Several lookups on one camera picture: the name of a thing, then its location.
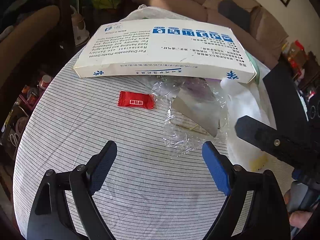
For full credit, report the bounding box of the person's right hand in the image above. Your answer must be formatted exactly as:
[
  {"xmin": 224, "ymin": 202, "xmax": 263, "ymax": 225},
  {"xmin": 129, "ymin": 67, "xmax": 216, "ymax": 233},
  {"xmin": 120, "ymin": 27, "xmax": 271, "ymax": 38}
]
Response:
[{"xmin": 283, "ymin": 189, "xmax": 316, "ymax": 230}]

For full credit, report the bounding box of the black storage box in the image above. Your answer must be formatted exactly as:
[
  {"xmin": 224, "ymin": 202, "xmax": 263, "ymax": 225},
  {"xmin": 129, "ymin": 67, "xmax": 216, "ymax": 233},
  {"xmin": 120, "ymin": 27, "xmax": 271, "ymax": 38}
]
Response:
[{"xmin": 263, "ymin": 62, "xmax": 310, "ymax": 144}]

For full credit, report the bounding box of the white plastic gloves pile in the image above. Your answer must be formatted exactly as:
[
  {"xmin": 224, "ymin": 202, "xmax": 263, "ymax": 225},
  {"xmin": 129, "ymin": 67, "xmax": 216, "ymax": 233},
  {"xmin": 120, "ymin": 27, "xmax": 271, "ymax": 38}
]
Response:
[{"xmin": 220, "ymin": 77, "xmax": 277, "ymax": 173}]

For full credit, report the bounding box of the clear plastic bag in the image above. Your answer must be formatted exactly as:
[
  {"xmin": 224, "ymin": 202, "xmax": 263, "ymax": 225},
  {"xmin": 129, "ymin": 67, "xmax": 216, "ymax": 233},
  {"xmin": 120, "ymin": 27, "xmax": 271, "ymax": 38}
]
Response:
[{"xmin": 150, "ymin": 76, "xmax": 228, "ymax": 157}]

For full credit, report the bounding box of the green oval case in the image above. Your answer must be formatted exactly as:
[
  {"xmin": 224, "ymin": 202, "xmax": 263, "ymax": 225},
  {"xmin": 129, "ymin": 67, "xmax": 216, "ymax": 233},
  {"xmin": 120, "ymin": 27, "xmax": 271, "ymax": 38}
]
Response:
[{"xmin": 246, "ymin": 51, "xmax": 260, "ymax": 85}]

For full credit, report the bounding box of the purple card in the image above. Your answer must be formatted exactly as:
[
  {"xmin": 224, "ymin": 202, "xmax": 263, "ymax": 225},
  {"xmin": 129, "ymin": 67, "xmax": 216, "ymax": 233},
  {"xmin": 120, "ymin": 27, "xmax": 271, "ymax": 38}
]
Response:
[{"xmin": 182, "ymin": 77, "xmax": 214, "ymax": 101}]

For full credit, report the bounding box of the striped white tablecloth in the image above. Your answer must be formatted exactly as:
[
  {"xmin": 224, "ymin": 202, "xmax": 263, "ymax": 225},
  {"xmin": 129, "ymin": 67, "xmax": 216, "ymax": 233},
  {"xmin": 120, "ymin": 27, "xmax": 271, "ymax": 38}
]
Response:
[{"xmin": 12, "ymin": 4, "xmax": 296, "ymax": 240}]

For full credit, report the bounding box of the pink storage basket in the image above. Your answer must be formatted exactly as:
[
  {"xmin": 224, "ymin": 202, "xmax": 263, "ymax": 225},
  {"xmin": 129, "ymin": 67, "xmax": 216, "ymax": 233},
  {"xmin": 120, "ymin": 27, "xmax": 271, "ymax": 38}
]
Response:
[{"xmin": 19, "ymin": 73, "xmax": 53, "ymax": 111}]

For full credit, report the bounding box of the red candy wrapper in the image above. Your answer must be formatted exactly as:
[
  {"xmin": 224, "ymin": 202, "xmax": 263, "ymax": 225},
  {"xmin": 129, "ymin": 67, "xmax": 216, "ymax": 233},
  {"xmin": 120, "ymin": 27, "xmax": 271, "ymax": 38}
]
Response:
[{"xmin": 118, "ymin": 91, "xmax": 155, "ymax": 109}]

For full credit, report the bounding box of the dark blue lumbar cushion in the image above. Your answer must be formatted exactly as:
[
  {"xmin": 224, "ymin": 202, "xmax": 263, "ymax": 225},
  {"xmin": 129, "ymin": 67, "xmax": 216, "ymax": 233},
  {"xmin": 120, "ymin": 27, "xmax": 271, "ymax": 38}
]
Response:
[{"xmin": 218, "ymin": 0, "xmax": 250, "ymax": 32}]

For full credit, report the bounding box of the white glove box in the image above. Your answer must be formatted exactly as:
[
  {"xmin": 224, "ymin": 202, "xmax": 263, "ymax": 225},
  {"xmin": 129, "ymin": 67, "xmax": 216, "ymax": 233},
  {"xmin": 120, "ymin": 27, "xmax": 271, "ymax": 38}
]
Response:
[{"xmin": 73, "ymin": 19, "xmax": 257, "ymax": 83}]

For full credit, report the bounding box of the brown three-seat sofa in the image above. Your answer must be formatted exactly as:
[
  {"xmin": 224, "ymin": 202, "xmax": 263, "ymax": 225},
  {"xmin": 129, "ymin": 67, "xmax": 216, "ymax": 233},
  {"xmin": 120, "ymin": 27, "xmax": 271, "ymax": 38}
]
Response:
[{"xmin": 132, "ymin": 0, "xmax": 288, "ymax": 69}]

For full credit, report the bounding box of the brown armchair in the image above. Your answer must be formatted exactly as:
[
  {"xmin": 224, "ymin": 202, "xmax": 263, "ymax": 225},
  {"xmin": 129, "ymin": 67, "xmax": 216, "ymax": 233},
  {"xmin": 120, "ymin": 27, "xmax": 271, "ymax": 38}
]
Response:
[{"xmin": 1, "ymin": 5, "xmax": 60, "ymax": 85}]

